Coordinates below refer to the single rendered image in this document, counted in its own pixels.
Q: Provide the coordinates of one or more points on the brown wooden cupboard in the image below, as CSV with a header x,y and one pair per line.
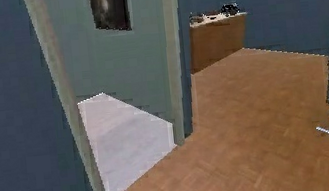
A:
x,y
216,41

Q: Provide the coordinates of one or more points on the grey flat object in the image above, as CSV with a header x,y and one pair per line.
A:
x,y
196,18

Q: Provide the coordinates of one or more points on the black round object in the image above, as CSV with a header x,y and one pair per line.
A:
x,y
229,8

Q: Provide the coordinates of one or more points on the dark framed wall picture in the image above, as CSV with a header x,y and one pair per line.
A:
x,y
109,8

